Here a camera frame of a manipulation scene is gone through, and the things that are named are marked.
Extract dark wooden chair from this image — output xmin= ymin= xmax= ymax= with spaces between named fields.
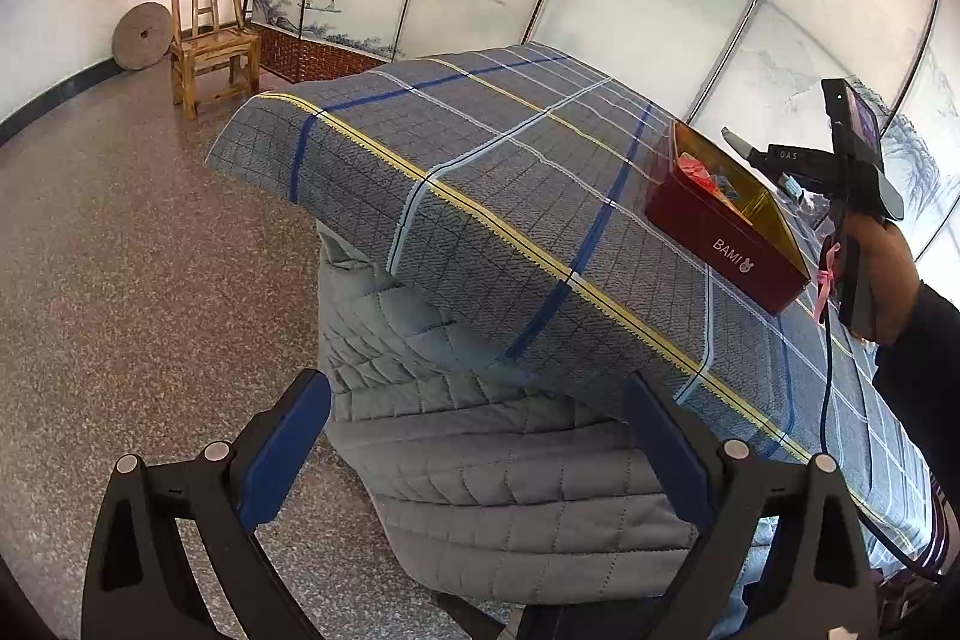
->
xmin=928 ymin=479 xmax=960 ymax=570

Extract grey plaid tablecloth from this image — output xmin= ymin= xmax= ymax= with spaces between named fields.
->
xmin=204 ymin=42 xmax=938 ymax=558

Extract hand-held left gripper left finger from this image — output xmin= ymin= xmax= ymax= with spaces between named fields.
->
xmin=81 ymin=368 xmax=332 ymax=640

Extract person's right hand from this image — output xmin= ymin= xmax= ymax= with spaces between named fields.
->
xmin=861 ymin=218 xmax=928 ymax=348

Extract grey quilted table cover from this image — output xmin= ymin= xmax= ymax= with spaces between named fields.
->
xmin=313 ymin=220 xmax=781 ymax=611

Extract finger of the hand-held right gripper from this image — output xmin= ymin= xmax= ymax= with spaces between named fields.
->
xmin=720 ymin=126 xmax=769 ymax=167

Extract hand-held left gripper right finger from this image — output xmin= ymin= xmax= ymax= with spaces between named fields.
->
xmin=622 ymin=368 xmax=880 ymax=640

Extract red tin box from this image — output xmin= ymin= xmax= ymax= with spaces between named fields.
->
xmin=643 ymin=119 xmax=813 ymax=316

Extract round stone millstone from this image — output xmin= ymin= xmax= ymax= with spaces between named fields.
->
xmin=112 ymin=1 xmax=173 ymax=70

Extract small wooden chair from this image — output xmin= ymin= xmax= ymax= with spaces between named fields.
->
xmin=163 ymin=0 xmax=263 ymax=122

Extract black cable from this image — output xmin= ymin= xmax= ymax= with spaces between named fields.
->
xmin=817 ymin=310 xmax=947 ymax=585

